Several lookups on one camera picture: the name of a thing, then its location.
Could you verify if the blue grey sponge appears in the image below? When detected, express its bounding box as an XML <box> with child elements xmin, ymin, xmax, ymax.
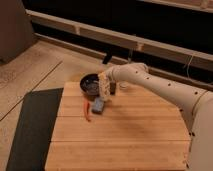
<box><xmin>92</xmin><ymin>97</ymin><xmax>105</xmax><ymax>114</ymax></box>

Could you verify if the white plastic bottle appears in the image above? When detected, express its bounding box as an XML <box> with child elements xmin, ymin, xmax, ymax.
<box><xmin>98</xmin><ymin>72</ymin><xmax>110</xmax><ymax>101</ymax></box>

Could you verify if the black bracket on floor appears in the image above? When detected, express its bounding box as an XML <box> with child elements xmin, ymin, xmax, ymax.
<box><xmin>102</xmin><ymin>50</ymin><xmax>112</xmax><ymax>64</ymax></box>

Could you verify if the wooden shelf rail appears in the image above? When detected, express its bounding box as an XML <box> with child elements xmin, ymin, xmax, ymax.
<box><xmin>25</xmin><ymin>9</ymin><xmax>213</xmax><ymax>91</ymax></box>

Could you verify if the black bowl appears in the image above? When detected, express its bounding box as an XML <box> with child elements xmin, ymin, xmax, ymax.
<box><xmin>80</xmin><ymin>74</ymin><xmax>99</xmax><ymax>96</ymax></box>

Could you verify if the red chili pepper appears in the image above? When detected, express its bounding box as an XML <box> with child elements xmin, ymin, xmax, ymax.
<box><xmin>83</xmin><ymin>99</ymin><xmax>91</xmax><ymax>122</ymax></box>

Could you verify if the brown cabinet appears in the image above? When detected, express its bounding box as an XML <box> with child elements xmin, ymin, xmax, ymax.
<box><xmin>0</xmin><ymin>0</ymin><xmax>37</xmax><ymax>63</ymax></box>

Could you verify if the dark floor mat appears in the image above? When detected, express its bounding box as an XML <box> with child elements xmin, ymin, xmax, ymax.
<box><xmin>6</xmin><ymin>88</ymin><xmax>63</xmax><ymax>171</ymax></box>

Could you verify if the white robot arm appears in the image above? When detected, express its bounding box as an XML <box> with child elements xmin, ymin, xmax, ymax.
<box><xmin>98</xmin><ymin>63</ymin><xmax>213</xmax><ymax>171</ymax></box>

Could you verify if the small dark cup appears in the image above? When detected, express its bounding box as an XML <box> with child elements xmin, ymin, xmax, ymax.
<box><xmin>110</xmin><ymin>82</ymin><xmax>117</xmax><ymax>95</ymax></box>

